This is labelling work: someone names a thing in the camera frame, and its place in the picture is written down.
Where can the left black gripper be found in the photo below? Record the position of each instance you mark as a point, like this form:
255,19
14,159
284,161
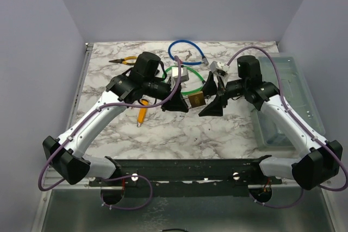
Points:
176,102

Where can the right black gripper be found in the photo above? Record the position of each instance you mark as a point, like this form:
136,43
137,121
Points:
215,108

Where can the brass padlock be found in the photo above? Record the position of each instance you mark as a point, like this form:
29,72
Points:
195,100

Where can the green cable lock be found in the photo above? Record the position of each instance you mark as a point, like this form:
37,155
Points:
191,70

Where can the blue cable lock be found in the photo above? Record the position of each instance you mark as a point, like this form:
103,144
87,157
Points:
181,48

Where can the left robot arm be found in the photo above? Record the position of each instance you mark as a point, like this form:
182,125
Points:
66,153

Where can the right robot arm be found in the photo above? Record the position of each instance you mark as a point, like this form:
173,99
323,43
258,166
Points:
319,158

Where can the orange utility knife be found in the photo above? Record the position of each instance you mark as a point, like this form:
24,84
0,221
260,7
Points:
142,111

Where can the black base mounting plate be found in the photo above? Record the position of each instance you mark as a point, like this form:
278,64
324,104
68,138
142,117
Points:
181,178

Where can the clear plastic bin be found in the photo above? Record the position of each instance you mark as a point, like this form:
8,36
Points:
297,93

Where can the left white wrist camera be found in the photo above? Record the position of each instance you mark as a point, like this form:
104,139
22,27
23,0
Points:
179,73

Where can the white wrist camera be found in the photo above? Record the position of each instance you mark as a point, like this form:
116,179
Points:
221,70
179,73

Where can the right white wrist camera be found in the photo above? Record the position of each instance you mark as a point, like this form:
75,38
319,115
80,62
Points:
221,70

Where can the yellow handled pliers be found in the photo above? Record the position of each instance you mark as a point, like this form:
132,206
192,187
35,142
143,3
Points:
129,61

